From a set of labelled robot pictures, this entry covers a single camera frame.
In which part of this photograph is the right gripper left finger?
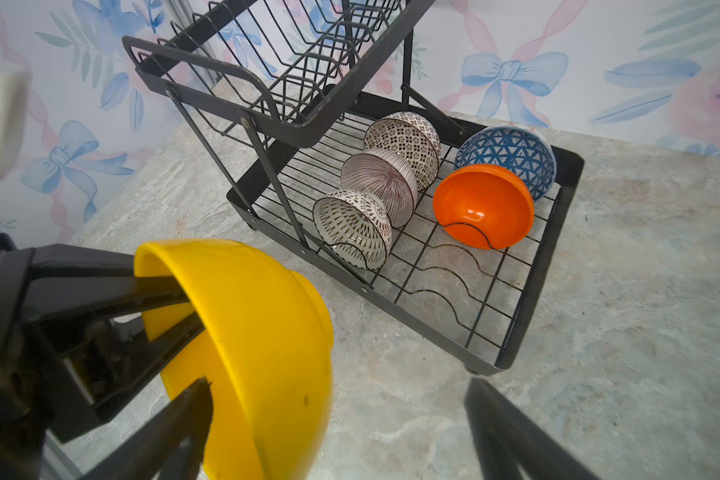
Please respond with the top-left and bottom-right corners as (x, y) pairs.
(83, 378), (213, 479)

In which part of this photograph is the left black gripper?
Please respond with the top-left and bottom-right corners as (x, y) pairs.
(0, 233), (204, 479)

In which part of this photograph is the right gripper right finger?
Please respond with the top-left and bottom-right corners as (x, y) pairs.
(464, 377), (598, 480)

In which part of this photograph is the plain yellow bowl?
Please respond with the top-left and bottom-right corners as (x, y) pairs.
(134, 239), (334, 479)

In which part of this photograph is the plain orange bowl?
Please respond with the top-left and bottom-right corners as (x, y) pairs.
(433, 164), (535, 250)

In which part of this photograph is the white lattice yellow bowl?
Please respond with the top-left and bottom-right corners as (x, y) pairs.
(312, 189), (392, 270)

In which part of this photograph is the pink striped bowl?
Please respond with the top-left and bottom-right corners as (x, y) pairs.
(340, 147), (418, 228)

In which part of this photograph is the blue triangle pattern bowl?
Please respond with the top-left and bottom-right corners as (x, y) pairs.
(454, 124), (557, 201)

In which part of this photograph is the brown checker pattern bowl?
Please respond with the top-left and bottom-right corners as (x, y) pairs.
(363, 111), (441, 192)

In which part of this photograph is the black wire dish rack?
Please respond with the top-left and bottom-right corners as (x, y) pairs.
(122, 1), (584, 375)

